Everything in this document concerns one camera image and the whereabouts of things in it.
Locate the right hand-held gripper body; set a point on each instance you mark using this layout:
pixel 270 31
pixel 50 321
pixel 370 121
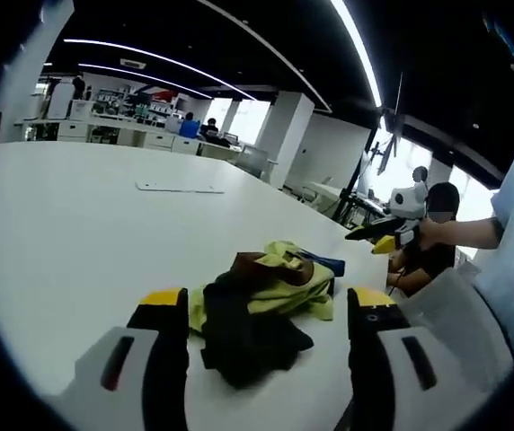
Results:
pixel 407 202

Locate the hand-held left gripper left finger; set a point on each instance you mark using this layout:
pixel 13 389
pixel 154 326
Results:
pixel 104 350

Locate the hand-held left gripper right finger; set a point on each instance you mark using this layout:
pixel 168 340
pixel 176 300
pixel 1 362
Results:
pixel 401 372

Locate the blue garment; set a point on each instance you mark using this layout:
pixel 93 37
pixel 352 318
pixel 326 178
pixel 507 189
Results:
pixel 333 266

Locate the yellow-green garment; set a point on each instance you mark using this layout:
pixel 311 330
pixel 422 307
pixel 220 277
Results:
pixel 284 294

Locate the brown garment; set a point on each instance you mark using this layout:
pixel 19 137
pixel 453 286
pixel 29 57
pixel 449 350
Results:
pixel 248 266

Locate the black garment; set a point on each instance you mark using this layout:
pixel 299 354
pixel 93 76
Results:
pixel 248 341

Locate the white template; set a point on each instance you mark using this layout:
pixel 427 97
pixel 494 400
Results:
pixel 176 187

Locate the person's right hand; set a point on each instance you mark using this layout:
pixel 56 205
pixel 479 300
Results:
pixel 430 231

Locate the black monitor stand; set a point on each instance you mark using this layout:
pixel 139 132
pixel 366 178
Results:
pixel 385 148

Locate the grey office chair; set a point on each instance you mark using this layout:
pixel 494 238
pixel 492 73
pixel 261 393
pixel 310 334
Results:
pixel 253 160

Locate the long ceiling light strip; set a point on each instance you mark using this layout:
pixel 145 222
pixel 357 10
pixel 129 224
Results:
pixel 360 49
pixel 158 56
pixel 144 77

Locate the row of white desks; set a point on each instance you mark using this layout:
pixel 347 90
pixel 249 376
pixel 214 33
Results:
pixel 117 132

